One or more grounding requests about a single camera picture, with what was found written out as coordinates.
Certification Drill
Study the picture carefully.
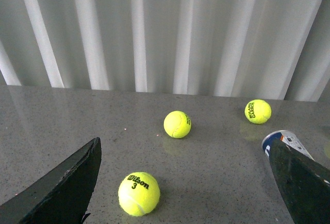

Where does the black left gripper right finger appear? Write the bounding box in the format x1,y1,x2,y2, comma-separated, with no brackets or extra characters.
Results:
269,139,329,223

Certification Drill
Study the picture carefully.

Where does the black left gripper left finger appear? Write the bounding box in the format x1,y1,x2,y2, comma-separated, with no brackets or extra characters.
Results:
1,137,102,223

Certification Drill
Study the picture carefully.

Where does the Wilson tennis ball can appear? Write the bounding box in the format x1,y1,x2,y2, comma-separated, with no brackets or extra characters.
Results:
261,130,314,160

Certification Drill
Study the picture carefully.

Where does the Wilson 3 tennis ball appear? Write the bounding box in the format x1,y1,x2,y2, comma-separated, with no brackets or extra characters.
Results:
118,172,160,217

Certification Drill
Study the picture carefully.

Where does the Roland Garros tennis ball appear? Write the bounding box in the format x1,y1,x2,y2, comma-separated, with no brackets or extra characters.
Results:
244,99,272,124

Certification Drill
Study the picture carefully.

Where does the Head Team tennis ball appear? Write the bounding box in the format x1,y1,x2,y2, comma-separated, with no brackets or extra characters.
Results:
163,111,191,139

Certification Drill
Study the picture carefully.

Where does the white pleated curtain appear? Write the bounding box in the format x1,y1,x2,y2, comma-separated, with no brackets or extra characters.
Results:
1,0,329,102

